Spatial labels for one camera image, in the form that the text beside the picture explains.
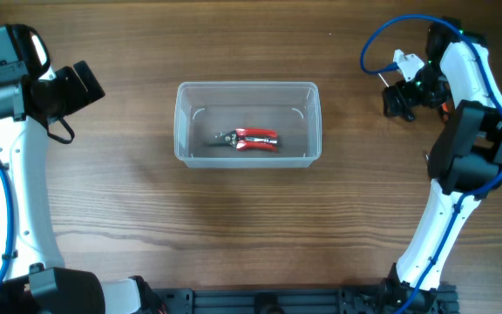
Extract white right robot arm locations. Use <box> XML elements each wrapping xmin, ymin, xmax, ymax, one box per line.
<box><xmin>379</xmin><ymin>17</ymin><xmax>502</xmax><ymax>313</ymax></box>

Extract silver combination wrench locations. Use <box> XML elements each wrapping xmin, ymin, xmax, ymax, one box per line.
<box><xmin>214</xmin><ymin>131</ymin><xmax>278</xmax><ymax>147</ymax></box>

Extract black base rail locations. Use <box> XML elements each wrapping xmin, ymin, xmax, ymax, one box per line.
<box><xmin>154</xmin><ymin>285</ymin><xmax>459</xmax><ymax>314</ymax></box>

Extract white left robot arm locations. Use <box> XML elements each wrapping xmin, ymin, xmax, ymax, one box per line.
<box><xmin>0</xmin><ymin>24</ymin><xmax>148</xmax><ymax>313</ymax></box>

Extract red handled snips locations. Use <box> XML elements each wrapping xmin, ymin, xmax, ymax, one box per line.
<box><xmin>207</xmin><ymin>127</ymin><xmax>279</xmax><ymax>152</ymax></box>

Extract clear plastic container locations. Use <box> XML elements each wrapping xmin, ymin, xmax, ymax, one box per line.
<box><xmin>173</xmin><ymin>81</ymin><xmax>322</xmax><ymax>168</ymax></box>

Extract red black screwdriver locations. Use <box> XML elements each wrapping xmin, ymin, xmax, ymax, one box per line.
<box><xmin>377</xmin><ymin>73</ymin><xmax>390</xmax><ymax>87</ymax></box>

